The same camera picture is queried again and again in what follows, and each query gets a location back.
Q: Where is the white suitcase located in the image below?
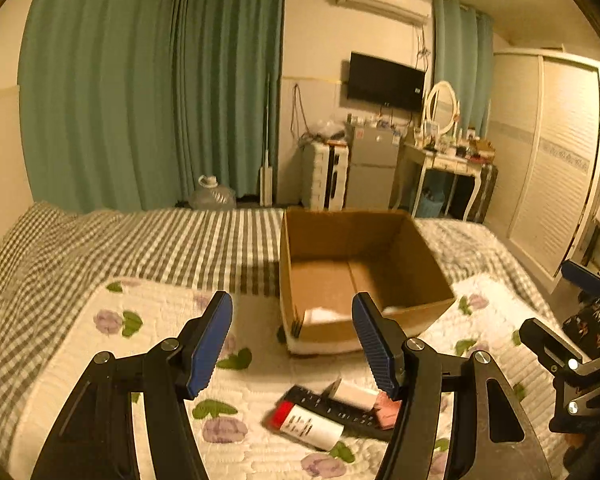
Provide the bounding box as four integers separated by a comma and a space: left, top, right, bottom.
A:
300, 140, 350, 211

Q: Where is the wide green curtain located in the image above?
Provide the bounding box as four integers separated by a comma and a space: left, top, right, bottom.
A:
17, 0, 287, 213

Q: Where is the white air conditioner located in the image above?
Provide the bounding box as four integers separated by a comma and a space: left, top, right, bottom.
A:
336, 0, 431, 26

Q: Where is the white mop pole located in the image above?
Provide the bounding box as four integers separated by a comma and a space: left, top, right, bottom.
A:
259, 75, 277, 207

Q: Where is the black remote control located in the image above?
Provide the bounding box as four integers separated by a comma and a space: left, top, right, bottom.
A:
275, 385, 396, 443

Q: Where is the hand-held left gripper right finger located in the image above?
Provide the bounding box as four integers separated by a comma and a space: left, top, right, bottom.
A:
352, 292, 553, 480

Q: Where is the white wardrobe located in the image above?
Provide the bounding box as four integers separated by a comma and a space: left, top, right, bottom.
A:
485, 49, 600, 293

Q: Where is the pink packet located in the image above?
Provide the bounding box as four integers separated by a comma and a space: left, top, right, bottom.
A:
372, 391, 402, 431

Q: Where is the clear water jug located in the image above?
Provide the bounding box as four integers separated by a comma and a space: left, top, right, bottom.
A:
187, 175, 237, 210

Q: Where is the small white box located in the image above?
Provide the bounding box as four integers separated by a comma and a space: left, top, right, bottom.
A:
322, 379, 381, 413

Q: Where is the white bottle with red cap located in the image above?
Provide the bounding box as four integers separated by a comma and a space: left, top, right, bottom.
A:
262, 401, 345, 452

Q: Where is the hanging wall cable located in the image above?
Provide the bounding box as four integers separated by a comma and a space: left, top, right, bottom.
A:
290, 84, 307, 137

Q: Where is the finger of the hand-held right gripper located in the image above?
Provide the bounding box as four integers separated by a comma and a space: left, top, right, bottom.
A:
561, 259, 600, 311
519, 317, 597, 377

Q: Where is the blue waste bin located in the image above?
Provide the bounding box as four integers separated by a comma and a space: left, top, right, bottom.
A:
416, 192, 446, 218

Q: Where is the grey mini fridge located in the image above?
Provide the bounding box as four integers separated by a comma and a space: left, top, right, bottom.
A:
344, 122, 403, 211

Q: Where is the white dressing table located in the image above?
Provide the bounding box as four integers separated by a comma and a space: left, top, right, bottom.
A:
392, 141, 483, 221

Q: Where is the clear plastic bag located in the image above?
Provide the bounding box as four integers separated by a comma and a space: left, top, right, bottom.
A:
305, 120, 347, 143

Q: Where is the narrow green curtain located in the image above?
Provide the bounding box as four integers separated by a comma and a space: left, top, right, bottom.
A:
431, 0, 496, 143

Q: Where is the black wall television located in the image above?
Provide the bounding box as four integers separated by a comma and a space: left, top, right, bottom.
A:
347, 51, 427, 112

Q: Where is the white floral quilt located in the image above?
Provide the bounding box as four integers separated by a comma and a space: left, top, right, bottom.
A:
10, 274, 571, 480

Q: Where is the white oval mirror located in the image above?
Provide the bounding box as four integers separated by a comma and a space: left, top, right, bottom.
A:
424, 81, 459, 136

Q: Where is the dark suitcase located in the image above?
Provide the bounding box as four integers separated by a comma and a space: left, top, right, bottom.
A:
467, 162, 499, 224

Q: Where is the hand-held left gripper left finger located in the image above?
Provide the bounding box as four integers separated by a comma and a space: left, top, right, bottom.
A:
30, 291, 233, 480

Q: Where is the brown cardboard box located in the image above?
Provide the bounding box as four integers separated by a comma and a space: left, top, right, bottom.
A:
278, 207, 456, 357

